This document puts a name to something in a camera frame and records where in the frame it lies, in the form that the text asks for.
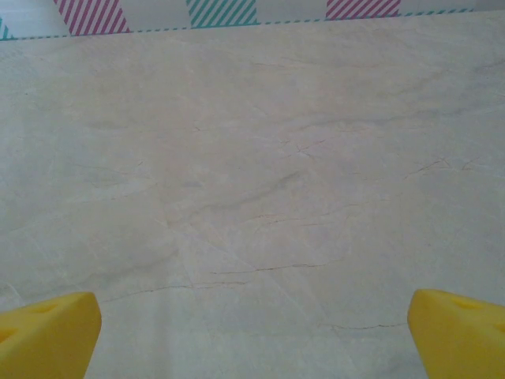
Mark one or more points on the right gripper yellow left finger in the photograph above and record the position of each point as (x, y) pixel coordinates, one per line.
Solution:
(47, 339)

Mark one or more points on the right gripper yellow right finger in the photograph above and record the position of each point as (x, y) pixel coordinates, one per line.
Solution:
(461, 339)

